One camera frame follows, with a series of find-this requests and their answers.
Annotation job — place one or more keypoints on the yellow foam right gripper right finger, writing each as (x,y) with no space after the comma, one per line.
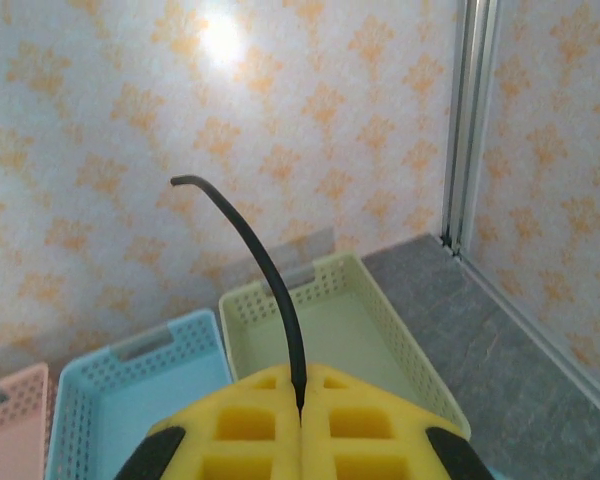
(405,415)

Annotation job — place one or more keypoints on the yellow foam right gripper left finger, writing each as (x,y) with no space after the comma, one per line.
(205,415)

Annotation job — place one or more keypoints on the blue perforated plastic basket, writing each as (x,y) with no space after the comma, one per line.
(130,415)

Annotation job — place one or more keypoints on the green perforated plastic basket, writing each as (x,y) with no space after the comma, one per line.
(340,330)

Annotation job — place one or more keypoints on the pink perforated plastic basket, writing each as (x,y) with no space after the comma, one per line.
(10,440)

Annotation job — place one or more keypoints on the aluminium side rail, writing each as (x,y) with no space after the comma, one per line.
(545,332)

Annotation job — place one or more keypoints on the aluminium frame post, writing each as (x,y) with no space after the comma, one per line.
(472,125)

